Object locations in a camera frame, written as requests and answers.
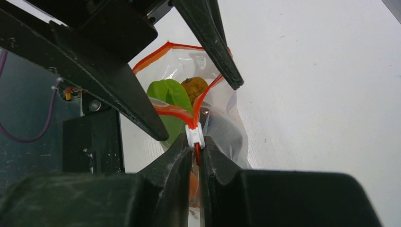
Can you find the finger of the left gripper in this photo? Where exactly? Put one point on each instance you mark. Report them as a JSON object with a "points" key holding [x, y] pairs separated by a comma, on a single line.
{"points": [[204, 19], [89, 44]]}

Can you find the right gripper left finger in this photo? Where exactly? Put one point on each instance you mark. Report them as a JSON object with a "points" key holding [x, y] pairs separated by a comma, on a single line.
{"points": [[156, 196]]}

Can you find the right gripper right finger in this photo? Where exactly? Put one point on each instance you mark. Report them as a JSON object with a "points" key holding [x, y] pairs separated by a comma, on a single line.
{"points": [[236, 197]]}

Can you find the green toy starfruit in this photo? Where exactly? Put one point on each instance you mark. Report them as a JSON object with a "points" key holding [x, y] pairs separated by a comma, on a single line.
{"points": [[173, 105]]}

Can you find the clear zip top bag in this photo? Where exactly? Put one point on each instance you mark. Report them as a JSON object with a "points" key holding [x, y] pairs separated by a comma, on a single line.
{"points": [[182, 61]]}

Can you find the toy hot dog bun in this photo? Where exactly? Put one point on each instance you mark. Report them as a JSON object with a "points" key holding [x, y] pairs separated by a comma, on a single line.
{"points": [[193, 191]]}

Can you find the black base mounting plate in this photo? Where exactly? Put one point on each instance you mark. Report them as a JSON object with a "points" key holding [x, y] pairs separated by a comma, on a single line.
{"points": [[92, 143]]}

